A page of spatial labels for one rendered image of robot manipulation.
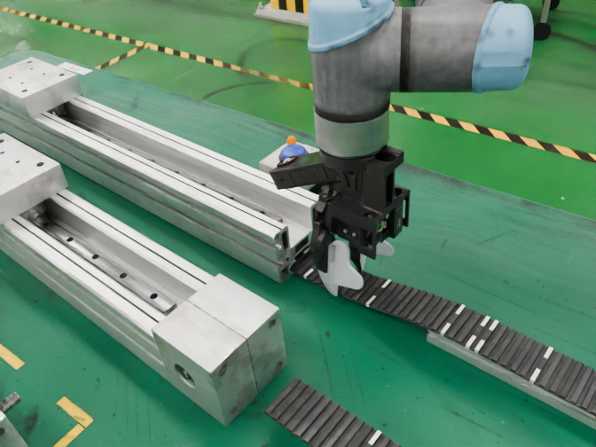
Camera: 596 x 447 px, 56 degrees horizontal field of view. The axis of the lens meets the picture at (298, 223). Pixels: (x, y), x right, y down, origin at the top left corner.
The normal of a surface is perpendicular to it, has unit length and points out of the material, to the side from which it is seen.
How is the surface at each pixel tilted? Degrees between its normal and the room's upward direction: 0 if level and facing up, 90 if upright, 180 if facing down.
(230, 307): 0
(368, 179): 90
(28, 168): 0
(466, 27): 40
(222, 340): 0
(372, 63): 85
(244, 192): 90
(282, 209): 90
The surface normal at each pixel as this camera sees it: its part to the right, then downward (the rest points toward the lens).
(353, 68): -0.15, 0.63
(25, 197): 0.77, 0.36
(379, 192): -0.63, 0.53
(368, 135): 0.34, 0.56
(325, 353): -0.08, -0.77
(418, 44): -0.18, 0.18
